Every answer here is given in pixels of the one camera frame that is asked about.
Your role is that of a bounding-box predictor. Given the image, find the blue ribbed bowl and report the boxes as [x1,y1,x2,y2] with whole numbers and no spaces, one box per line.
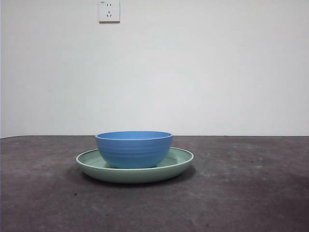
[95,130,174,169]

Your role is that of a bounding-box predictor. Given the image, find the pale green round plate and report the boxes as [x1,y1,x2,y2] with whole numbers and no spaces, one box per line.
[76,146,195,185]

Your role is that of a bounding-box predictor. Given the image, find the white wall power socket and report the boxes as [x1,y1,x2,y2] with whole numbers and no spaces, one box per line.
[98,0,121,24]

